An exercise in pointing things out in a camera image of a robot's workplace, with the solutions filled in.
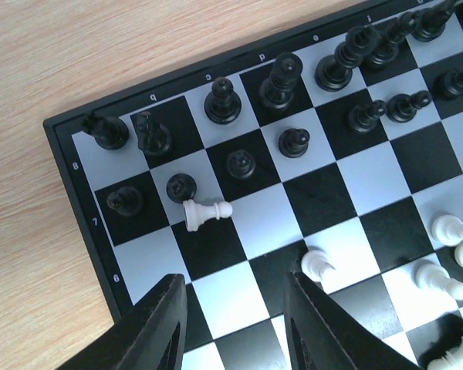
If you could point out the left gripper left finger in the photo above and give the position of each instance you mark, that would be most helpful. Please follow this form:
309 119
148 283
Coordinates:
150 336

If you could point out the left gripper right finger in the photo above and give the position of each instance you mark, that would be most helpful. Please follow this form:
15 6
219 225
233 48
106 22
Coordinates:
321 335

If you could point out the black white chess board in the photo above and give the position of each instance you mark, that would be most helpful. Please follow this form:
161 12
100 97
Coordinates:
367 200

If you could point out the fallen white pawn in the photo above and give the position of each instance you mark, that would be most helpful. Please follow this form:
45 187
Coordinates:
197 214

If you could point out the black pawn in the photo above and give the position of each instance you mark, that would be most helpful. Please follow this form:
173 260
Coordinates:
402 108
181 187
450 84
126 201
364 117
240 164
294 142

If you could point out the black knight far side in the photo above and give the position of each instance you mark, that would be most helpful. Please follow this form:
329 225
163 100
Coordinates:
153 139

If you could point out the black rook far corner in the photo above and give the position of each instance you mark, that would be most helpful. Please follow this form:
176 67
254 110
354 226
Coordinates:
110 133

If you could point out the black bishop far side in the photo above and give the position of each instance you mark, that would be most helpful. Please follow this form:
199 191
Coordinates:
222 105

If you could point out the black queen piece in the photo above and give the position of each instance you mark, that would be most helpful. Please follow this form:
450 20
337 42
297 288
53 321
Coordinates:
277 90

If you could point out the black king piece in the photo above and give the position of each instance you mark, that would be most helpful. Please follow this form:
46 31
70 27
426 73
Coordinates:
334 72

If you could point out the black bishop piece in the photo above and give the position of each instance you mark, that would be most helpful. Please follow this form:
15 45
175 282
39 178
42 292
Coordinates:
394 34

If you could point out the black knight piece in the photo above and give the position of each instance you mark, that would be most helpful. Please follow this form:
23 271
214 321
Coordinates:
433 21

